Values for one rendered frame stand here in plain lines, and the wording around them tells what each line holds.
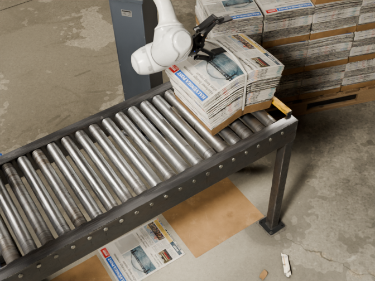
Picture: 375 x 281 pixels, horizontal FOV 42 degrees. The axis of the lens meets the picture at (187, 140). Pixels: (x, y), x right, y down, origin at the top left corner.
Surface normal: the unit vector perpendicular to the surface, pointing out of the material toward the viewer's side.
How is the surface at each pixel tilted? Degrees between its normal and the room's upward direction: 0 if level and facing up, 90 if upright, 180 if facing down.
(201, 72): 13
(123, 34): 90
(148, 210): 90
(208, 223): 0
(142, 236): 1
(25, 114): 0
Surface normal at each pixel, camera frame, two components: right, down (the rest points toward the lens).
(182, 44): 0.44, 0.07
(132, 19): -0.32, 0.69
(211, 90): -0.24, -0.54
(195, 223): -0.03, -0.69
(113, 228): 0.55, 0.59
